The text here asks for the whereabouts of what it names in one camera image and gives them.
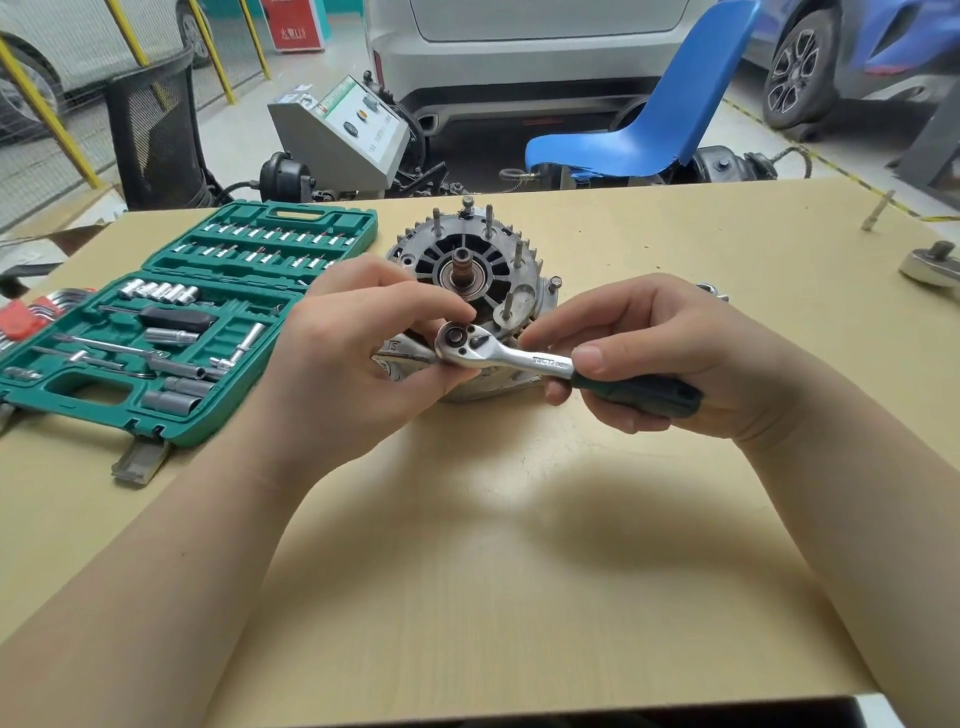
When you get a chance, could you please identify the blue plastic chair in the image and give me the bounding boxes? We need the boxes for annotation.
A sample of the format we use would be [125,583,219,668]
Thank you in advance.
[524,0,763,181]

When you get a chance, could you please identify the grey metal stand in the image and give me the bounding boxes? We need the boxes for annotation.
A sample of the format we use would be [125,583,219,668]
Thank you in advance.
[887,75,960,193]

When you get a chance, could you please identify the chrome ratchet wrench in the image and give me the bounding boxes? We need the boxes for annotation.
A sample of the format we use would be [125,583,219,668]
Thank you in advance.
[898,240,960,303]

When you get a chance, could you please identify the grey training stand machine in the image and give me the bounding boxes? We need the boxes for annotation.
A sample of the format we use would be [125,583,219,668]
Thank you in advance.
[267,75,413,201]

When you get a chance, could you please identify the long metal bolt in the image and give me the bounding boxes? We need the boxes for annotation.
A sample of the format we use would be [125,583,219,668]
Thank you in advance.
[861,190,897,233]

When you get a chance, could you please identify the green handled ratchet wrench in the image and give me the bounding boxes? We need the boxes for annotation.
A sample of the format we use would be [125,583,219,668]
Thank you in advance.
[433,320,705,420]

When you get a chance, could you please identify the red sign board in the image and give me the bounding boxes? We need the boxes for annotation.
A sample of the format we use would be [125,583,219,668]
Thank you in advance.
[260,0,328,54]

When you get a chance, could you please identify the short chrome extension bar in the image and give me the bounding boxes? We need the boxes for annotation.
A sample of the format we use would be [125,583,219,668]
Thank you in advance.
[222,322,268,370]

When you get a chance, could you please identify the person's left forearm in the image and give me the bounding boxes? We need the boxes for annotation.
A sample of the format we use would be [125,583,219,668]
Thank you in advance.
[0,397,339,728]

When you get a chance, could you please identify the black screwdriver handle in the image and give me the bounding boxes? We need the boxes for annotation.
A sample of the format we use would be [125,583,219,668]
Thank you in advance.
[138,305,220,336]

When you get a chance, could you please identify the black electric motor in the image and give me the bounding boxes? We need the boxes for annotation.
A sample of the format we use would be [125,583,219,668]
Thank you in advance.
[258,150,317,204]

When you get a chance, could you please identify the row of chrome sockets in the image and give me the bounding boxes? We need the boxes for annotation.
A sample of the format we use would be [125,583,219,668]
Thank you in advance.
[118,278,201,306]

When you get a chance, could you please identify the person's right hand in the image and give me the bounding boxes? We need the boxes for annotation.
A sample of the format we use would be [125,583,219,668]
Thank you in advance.
[517,273,805,445]

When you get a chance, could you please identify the red hex key set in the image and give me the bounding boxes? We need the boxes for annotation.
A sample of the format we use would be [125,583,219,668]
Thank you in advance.
[0,288,96,355]

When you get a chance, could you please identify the black screen device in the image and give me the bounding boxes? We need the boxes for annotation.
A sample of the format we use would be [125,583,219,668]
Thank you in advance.
[296,693,901,728]

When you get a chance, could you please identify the person's right forearm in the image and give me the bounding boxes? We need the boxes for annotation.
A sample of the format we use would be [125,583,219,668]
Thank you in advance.
[738,337,960,728]

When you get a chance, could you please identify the black engine part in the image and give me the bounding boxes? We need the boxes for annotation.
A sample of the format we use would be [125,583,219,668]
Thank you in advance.
[688,145,816,186]

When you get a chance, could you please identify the person's left hand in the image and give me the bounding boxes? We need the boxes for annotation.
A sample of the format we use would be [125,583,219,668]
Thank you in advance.
[255,253,483,490]

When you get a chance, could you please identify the long chrome sliding bar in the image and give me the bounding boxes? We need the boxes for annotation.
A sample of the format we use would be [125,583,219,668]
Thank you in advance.
[52,333,163,355]

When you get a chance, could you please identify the green plastic tool case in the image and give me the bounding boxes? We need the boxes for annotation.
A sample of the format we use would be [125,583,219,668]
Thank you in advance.
[0,200,379,450]

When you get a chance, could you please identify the blue car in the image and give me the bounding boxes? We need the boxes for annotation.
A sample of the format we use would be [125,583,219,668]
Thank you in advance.
[738,0,960,144]

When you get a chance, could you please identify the silver car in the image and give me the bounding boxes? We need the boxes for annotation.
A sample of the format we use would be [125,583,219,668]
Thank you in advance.
[0,0,213,145]

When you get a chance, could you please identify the brown cardboard sheet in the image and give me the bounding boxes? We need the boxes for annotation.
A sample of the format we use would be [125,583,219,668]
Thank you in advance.
[0,183,130,280]

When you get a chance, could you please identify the rows of small bit sockets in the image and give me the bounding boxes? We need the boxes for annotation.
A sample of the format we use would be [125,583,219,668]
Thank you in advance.
[171,218,358,272]

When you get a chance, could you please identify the grey metal alternator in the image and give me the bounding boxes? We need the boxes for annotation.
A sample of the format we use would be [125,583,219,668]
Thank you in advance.
[372,196,563,405]

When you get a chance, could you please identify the black mesh chair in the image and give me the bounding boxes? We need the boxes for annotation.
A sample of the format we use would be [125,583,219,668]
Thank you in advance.
[102,48,216,212]

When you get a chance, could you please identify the yellow metal fence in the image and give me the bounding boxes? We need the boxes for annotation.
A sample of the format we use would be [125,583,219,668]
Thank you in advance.
[0,0,273,191]

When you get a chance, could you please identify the white car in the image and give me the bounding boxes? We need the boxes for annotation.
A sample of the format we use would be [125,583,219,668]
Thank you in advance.
[363,0,723,138]

